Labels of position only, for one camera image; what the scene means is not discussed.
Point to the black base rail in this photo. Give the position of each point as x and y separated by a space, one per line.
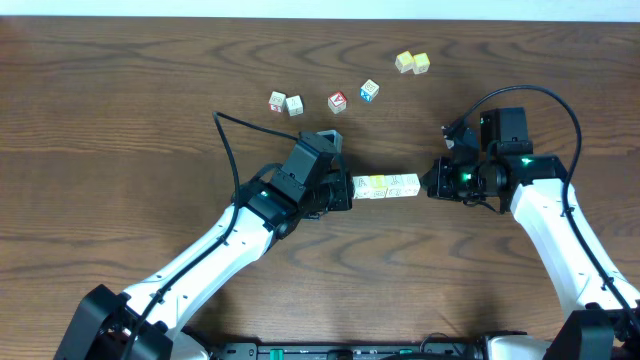
435 349

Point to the white letter block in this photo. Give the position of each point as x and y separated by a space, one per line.
294 105

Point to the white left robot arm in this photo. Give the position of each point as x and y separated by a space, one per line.
146 320

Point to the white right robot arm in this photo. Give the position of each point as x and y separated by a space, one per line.
600 306

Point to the plain wooden block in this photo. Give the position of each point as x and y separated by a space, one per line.
411 184

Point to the pale yellow block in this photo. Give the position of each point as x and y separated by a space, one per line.
404 62

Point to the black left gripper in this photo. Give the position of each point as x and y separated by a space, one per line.
341 190

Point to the red A block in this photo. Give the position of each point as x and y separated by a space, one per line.
337 102

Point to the blue edged block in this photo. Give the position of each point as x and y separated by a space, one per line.
369 90

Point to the yellow number wooden block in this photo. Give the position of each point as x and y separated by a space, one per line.
379 186

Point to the soccer ball wooden block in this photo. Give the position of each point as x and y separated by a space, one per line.
362 187

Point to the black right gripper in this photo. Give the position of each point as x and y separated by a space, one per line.
440 188

